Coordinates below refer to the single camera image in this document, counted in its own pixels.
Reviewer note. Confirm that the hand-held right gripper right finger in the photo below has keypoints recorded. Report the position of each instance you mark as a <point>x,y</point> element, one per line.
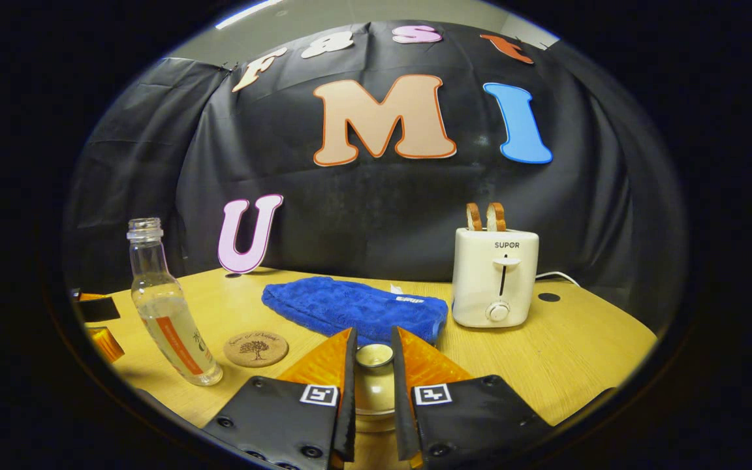
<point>401,405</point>

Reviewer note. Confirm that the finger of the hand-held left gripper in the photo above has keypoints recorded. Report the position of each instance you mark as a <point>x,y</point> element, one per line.
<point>107,343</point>
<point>98,308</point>

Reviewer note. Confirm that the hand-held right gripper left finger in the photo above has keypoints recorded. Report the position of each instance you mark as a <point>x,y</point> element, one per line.
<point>348,405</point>

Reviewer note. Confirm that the cream teacup lid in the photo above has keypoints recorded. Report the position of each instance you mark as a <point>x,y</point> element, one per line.
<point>374,385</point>

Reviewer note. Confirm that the clear glass water bottle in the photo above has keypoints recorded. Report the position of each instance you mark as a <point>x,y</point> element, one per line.
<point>167,313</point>

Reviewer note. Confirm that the round cork coaster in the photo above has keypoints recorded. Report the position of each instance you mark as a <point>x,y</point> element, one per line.
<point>255,349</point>

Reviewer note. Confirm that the blue towel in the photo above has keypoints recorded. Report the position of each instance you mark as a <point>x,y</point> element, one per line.
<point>350,307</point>

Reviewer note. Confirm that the white toaster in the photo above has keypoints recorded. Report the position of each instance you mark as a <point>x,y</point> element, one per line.
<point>480,281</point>

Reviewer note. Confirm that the black backdrop cloth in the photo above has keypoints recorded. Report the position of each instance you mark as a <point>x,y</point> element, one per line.
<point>376,209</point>

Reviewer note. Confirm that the bread slice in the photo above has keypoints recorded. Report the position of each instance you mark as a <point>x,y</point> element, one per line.
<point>497,217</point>
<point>474,217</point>

